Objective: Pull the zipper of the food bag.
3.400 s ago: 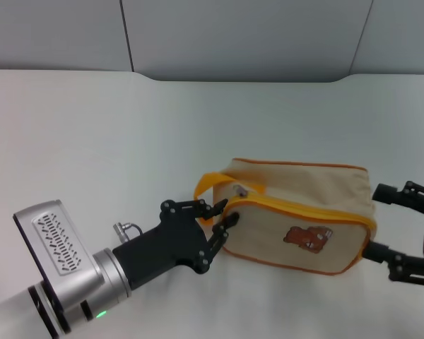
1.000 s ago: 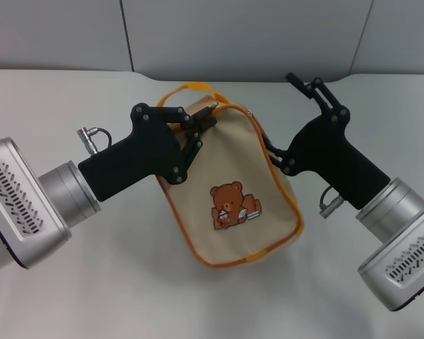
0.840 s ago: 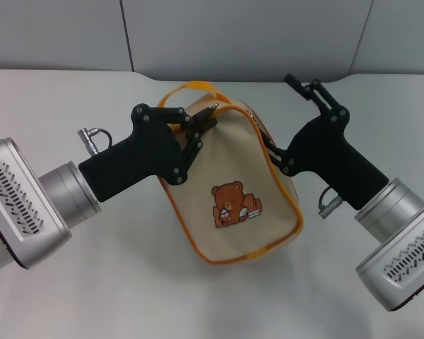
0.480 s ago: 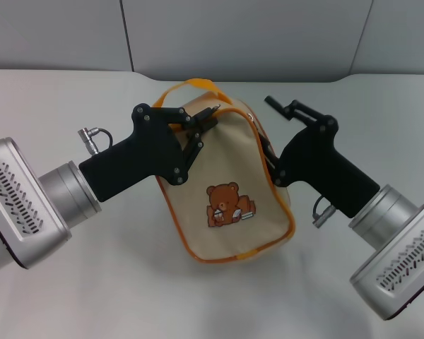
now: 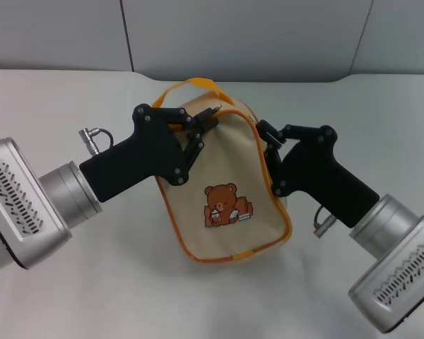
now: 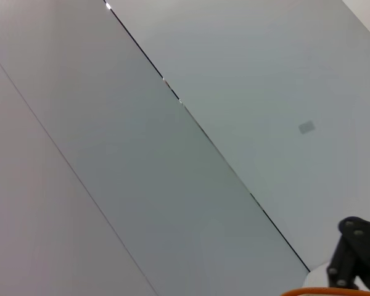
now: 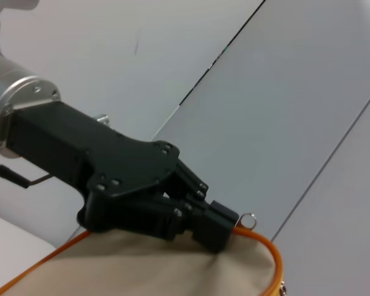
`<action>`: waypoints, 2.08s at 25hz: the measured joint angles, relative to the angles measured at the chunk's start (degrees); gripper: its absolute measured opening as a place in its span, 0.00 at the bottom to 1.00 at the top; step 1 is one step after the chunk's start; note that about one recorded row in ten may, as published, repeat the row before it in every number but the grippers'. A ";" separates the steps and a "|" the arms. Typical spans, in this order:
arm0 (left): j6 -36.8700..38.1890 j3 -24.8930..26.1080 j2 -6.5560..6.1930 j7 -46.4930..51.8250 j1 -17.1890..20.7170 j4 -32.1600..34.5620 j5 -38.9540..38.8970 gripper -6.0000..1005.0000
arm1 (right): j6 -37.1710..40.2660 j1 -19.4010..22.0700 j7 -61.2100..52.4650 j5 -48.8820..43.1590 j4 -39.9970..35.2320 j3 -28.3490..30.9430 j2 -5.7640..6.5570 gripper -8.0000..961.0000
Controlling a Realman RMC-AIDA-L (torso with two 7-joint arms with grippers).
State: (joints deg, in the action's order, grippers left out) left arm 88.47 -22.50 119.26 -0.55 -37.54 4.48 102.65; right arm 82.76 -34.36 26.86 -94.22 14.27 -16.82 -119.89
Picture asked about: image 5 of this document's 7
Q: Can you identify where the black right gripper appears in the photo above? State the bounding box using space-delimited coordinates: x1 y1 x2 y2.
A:
258 119 379 230

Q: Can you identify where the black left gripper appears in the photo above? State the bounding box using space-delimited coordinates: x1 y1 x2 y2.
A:
78 103 220 203

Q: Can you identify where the beige bear print food bag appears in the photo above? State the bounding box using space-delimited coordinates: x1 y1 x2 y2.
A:
151 77 293 264

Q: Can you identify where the right wrist connector with cable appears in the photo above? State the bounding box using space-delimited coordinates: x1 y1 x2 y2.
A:
312 205 335 239

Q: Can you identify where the wrist connector with cable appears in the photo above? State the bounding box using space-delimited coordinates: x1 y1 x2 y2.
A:
78 127 114 157
312 205 335 239

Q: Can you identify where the left wrist connector with cable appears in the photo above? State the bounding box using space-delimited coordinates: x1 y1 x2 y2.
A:
78 127 114 157

